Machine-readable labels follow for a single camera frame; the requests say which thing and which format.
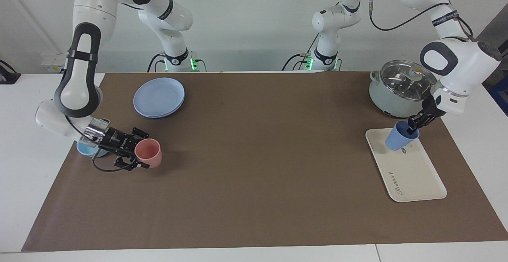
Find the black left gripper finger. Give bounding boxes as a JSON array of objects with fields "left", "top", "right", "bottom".
[
  {"left": 417, "top": 113, "right": 434, "bottom": 132},
  {"left": 406, "top": 114, "right": 423, "bottom": 137}
]

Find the pink plastic cup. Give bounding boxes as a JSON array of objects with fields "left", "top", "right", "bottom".
[{"left": 134, "top": 138, "right": 162, "bottom": 168}]

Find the blue plastic cup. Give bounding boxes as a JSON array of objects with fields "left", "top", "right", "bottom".
[{"left": 385, "top": 120, "right": 420, "bottom": 151}]

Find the cream rabbit print tray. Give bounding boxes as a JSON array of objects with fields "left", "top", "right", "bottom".
[{"left": 365, "top": 127, "right": 447, "bottom": 203}]

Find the light blue bowl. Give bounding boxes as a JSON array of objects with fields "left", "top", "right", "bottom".
[{"left": 76, "top": 118, "right": 112, "bottom": 158}]

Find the pale green cooking pot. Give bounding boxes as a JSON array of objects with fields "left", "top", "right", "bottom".
[{"left": 369, "top": 60, "right": 439, "bottom": 118}]

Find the blue round plate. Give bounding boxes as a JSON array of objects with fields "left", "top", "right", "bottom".
[{"left": 133, "top": 77, "right": 185, "bottom": 119}]

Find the glass pot lid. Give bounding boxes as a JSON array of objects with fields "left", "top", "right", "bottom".
[{"left": 379, "top": 60, "right": 438, "bottom": 102}]

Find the blue crate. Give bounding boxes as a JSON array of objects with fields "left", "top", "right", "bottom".
[{"left": 489, "top": 77, "right": 508, "bottom": 116}]

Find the brown table mat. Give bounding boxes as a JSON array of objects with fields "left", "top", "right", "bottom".
[{"left": 21, "top": 71, "right": 508, "bottom": 252}]

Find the black table clamp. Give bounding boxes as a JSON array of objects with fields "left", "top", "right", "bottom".
[{"left": 0, "top": 60, "right": 21, "bottom": 85}]

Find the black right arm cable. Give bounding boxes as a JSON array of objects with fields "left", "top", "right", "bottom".
[{"left": 63, "top": 113, "right": 138, "bottom": 173}]

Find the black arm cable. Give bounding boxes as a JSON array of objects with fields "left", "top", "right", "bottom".
[
  {"left": 63, "top": 113, "right": 138, "bottom": 173},
  {"left": 367, "top": 0, "right": 475, "bottom": 42}
]

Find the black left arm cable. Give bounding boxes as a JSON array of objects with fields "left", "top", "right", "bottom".
[{"left": 367, "top": 0, "right": 475, "bottom": 42}]

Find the white wall socket box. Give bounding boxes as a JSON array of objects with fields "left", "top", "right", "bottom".
[{"left": 41, "top": 53, "right": 69, "bottom": 73}]

